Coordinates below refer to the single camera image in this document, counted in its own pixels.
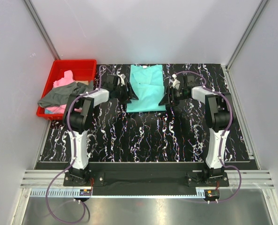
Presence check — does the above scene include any left aluminium corner post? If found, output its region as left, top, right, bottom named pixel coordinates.
left=22, top=0, right=60, bottom=60

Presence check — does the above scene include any right aluminium corner post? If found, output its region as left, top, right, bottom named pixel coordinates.
left=225, top=0, right=270, bottom=71

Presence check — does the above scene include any aluminium corner post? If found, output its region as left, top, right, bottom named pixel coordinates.
left=225, top=0, right=270, bottom=71
left=22, top=0, right=60, bottom=60

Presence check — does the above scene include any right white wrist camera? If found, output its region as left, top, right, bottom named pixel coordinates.
left=169, top=74, right=198, bottom=89

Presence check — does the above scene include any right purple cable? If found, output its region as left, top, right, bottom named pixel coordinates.
left=175, top=70, right=242, bottom=204

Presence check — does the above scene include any red plastic bin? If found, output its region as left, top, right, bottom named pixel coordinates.
left=37, top=60, right=96, bottom=120

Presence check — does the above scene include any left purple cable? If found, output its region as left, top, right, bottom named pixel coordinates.
left=45, top=65, right=113, bottom=223

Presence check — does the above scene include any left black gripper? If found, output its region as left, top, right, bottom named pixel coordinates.
left=114, top=82, right=139, bottom=105

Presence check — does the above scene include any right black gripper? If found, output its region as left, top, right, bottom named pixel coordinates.
left=159, top=86, right=189, bottom=108

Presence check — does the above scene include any grey t shirt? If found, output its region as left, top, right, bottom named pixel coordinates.
left=37, top=81, right=94, bottom=108

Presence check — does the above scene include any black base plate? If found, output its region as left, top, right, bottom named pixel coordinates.
left=35, top=161, right=258, bottom=196

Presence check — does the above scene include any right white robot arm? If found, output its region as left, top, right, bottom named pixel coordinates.
left=159, top=86, right=234, bottom=186

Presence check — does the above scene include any pink t shirt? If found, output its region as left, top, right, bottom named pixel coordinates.
left=44, top=70, right=74, bottom=114

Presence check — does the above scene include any teal t shirt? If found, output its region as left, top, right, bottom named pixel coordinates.
left=126, top=65, right=166, bottom=113

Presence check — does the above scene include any white slotted cable duct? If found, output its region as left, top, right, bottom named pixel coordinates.
left=30, top=189, right=220, bottom=199

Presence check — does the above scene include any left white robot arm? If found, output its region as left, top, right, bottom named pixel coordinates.
left=63, top=82, right=139, bottom=186

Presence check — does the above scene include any purple cable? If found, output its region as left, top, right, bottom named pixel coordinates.
left=175, top=70, right=242, bottom=204
left=45, top=65, right=113, bottom=223

